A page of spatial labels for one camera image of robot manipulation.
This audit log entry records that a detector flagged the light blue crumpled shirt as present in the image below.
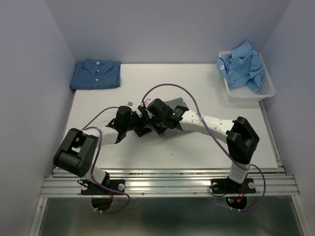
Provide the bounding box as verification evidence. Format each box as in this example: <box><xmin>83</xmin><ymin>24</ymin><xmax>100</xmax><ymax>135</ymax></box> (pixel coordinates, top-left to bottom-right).
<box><xmin>217</xmin><ymin>41</ymin><xmax>265</xmax><ymax>93</ymax></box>

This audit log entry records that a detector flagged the white plastic basket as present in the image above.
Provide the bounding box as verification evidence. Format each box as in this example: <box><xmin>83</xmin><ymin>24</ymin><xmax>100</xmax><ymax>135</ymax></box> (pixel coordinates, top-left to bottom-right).
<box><xmin>219</xmin><ymin>51</ymin><xmax>275</xmax><ymax>102</ymax></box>

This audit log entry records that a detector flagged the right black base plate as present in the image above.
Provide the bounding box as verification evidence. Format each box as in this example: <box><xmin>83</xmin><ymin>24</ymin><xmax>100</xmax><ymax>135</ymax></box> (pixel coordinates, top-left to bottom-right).
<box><xmin>210</xmin><ymin>178</ymin><xmax>256</xmax><ymax>195</ymax></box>

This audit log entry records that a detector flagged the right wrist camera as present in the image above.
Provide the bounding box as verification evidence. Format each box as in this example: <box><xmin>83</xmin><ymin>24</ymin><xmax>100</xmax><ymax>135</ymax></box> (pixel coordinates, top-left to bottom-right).
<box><xmin>143</xmin><ymin>98</ymin><xmax>152</xmax><ymax>106</ymax></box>

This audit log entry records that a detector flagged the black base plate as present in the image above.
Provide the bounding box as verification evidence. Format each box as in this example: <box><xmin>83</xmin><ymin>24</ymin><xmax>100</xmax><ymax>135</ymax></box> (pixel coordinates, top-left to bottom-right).
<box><xmin>210</xmin><ymin>178</ymin><xmax>256</xmax><ymax>195</ymax></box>
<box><xmin>77</xmin><ymin>179</ymin><xmax>126</xmax><ymax>196</ymax></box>

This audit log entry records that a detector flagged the grey long sleeve shirt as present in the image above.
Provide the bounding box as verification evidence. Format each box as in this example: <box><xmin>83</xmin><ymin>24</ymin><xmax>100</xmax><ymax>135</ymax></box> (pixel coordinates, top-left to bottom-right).
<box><xmin>159</xmin><ymin>97</ymin><xmax>190</xmax><ymax>139</ymax></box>

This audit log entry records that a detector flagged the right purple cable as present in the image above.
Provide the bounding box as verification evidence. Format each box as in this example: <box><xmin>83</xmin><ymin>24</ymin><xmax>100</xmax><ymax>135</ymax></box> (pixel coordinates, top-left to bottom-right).
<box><xmin>142</xmin><ymin>83</ymin><xmax>266</xmax><ymax>212</ymax></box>

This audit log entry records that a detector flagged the blue checked folded shirt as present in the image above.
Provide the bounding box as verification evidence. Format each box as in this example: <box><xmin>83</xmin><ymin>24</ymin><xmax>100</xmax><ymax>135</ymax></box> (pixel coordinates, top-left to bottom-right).
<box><xmin>70</xmin><ymin>59</ymin><xmax>121</xmax><ymax>90</ymax></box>

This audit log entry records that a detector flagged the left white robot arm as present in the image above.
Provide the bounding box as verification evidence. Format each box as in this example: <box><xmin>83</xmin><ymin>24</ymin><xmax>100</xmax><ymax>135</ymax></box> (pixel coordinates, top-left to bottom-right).
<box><xmin>53</xmin><ymin>106</ymin><xmax>151</xmax><ymax>194</ymax></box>

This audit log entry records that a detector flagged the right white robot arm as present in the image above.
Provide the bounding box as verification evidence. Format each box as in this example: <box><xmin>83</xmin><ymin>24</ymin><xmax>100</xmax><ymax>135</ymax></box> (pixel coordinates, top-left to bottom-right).
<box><xmin>137</xmin><ymin>98</ymin><xmax>260</xmax><ymax>192</ymax></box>

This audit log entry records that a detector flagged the aluminium rail frame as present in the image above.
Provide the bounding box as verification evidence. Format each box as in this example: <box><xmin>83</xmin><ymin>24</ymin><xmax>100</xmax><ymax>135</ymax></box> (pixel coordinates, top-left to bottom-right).
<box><xmin>29</xmin><ymin>98</ymin><xmax>306</xmax><ymax>236</ymax></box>

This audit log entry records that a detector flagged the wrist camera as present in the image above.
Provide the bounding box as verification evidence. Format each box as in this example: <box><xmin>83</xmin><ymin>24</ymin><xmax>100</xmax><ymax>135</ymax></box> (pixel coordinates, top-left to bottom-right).
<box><xmin>126</xmin><ymin>102</ymin><xmax>133</xmax><ymax>108</ymax></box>
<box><xmin>143</xmin><ymin>98</ymin><xmax>152</xmax><ymax>106</ymax></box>

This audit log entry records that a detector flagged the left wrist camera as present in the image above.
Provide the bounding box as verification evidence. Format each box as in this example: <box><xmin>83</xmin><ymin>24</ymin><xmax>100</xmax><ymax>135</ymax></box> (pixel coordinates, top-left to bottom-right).
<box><xmin>126</xmin><ymin>102</ymin><xmax>133</xmax><ymax>108</ymax></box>

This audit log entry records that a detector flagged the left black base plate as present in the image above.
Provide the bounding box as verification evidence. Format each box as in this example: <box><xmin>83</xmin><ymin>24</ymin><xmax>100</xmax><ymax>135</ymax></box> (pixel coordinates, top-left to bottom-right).
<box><xmin>77</xmin><ymin>179</ymin><xmax>126</xmax><ymax>196</ymax></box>

